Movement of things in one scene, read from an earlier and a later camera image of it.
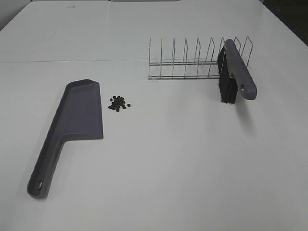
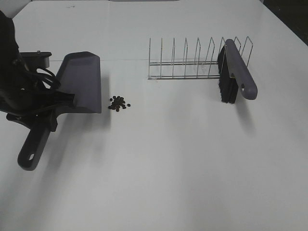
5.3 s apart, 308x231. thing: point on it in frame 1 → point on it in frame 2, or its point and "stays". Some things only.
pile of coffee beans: (118, 102) stays
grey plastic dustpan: (79, 115) → (80, 72)
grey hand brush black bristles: (234, 76) stays
